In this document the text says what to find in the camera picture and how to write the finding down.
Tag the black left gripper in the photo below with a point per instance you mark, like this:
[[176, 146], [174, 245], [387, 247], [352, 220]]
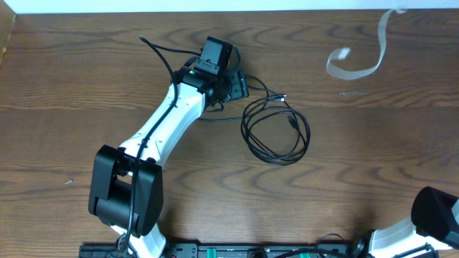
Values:
[[240, 87]]

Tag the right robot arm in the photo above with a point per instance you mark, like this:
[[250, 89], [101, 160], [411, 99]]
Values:
[[431, 227]]

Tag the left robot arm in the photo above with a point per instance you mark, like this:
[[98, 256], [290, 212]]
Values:
[[126, 191]]

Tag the cardboard side panel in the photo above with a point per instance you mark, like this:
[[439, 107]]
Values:
[[7, 20]]

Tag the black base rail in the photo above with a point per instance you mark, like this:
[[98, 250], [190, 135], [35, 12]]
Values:
[[187, 250]]

